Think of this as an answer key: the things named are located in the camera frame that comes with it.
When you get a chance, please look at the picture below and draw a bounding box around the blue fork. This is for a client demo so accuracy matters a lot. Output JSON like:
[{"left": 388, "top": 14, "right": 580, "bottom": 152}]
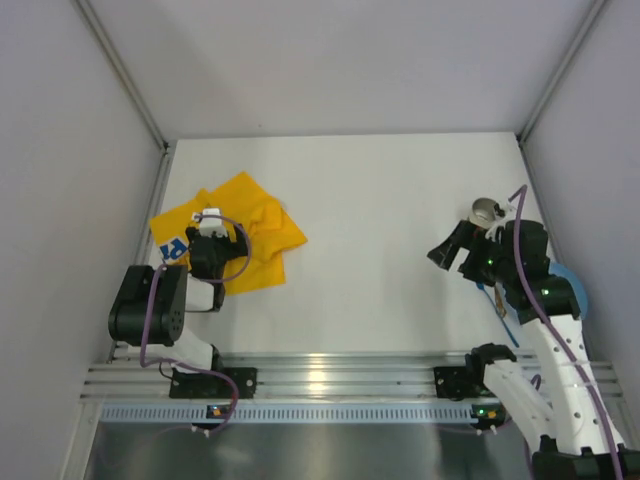
[{"left": 476, "top": 283, "right": 520, "bottom": 348}]

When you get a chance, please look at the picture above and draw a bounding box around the metal cup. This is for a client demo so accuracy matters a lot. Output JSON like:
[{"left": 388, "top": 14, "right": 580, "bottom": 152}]
[{"left": 468, "top": 197, "right": 499, "bottom": 230}]

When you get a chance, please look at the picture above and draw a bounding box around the yellow cloth placemat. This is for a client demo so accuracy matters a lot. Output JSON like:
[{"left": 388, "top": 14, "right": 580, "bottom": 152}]
[{"left": 150, "top": 172, "right": 307, "bottom": 295}]

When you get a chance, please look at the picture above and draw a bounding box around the blue plate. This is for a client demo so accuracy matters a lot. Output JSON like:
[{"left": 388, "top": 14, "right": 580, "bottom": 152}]
[{"left": 549, "top": 262, "right": 589, "bottom": 320}]

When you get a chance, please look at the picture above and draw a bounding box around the gold spoon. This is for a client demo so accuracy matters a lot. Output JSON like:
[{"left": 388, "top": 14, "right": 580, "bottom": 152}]
[{"left": 494, "top": 286, "right": 507, "bottom": 319}]

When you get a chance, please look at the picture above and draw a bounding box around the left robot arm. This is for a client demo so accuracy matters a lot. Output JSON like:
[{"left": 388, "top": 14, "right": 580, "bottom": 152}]
[{"left": 108, "top": 224, "right": 250, "bottom": 375}]

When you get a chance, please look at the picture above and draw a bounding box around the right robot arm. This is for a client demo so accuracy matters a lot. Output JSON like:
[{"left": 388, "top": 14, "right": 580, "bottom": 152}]
[{"left": 427, "top": 220, "right": 639, "bottom": 479}]

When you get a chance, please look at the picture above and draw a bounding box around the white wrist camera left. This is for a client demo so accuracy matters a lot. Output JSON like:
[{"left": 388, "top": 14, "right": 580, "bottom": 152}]
[{"left": 192, "top": 208, "right": 228, "bottom": 238}]

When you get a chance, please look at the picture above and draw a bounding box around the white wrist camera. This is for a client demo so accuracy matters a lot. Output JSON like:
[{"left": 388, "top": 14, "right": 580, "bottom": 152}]
[
  {"left": 192, "top": 208, "right": 228, "bottom": 238},
  {"left": 485, "top": 201, "right": 517, "bottom": 241}
]

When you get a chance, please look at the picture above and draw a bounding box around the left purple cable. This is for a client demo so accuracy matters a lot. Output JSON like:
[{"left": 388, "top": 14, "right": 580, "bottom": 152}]
[{"left": 139, "top": 212, "right": 251, "bottom": 434}]

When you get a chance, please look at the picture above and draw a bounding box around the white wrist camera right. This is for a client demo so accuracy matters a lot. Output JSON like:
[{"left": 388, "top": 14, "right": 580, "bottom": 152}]
[{"left": 485, "top": 201, "right": 517, "bottom": 241}]

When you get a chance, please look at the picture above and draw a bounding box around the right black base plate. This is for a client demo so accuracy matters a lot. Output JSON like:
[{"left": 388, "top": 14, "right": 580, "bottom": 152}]
[{"left": 433, "top": 366, "right": 492, "bottom": 401}]

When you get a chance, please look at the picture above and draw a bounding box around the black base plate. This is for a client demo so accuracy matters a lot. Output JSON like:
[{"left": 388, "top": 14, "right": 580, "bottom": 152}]
[
  {"left": 169, "top": 367, "right": 258, "bottom": 400},
  {"left": 433, "top": 366, "right": 492, "bottom": 401}
]

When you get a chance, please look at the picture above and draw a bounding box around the right aluminium frame post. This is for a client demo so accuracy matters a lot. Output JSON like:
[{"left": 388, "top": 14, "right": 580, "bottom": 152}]
[{"left": 517, "top": 0, "right": 614, "bottom": 144}]

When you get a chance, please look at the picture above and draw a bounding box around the aluminium frame post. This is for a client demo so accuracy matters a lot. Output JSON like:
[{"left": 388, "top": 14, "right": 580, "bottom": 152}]
[
  {"left": 69, "top": 0, "right": 169, "bottom": 151},
  {"left": 517, "top": 0, "right": 614, "bottom": 144}
]

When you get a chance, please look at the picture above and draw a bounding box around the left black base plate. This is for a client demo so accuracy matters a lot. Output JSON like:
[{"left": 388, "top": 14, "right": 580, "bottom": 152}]
[{"left": 169, "top": 367, "right": 258, "bottom": 400}]

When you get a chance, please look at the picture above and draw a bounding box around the aluminium mounting rail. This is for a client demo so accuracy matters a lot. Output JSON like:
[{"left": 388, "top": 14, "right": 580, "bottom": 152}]
[{"left": 79, "top": 349, "right": 624, "bottom": 404}]

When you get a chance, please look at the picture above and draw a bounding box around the perforated cable duct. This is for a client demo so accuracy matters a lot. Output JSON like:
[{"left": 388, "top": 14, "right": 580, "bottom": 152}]
[{"left": 100, "top": 402, "right": 504, "bottom": 424}]

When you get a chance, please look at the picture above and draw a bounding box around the left aluminium frame post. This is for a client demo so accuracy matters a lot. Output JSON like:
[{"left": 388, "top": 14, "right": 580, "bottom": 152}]
[{"left": 69, "top": 0, "right": 169, "bottom": 151}]

